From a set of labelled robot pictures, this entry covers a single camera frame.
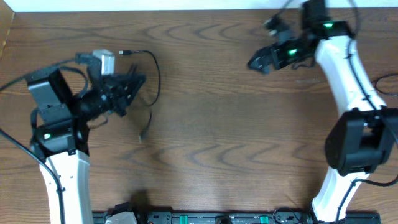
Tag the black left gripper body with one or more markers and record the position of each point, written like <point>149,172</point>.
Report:
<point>114,96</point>

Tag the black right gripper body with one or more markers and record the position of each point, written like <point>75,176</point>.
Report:
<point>291,52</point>

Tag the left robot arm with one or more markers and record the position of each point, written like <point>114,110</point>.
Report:
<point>60,133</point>

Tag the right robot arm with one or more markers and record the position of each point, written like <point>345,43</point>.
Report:
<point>366,130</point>

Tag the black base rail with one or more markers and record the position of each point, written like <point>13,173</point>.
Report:
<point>127,213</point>

